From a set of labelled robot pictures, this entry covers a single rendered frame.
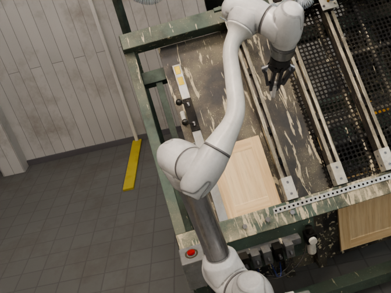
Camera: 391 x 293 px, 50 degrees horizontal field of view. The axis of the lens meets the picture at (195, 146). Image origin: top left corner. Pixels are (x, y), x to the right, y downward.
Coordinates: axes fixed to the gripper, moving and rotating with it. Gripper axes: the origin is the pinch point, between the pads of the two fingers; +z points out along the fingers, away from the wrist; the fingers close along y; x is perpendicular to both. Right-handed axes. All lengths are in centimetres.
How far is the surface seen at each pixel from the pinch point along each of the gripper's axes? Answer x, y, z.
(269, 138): -20, -9, 67
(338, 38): -78, -55, 49
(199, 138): -23, 30, 70
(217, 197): 9, 21, 82
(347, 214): 6, -63, 119
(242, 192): 6, 6, 83
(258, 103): -40, -4, 60
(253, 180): -1, 0, 81
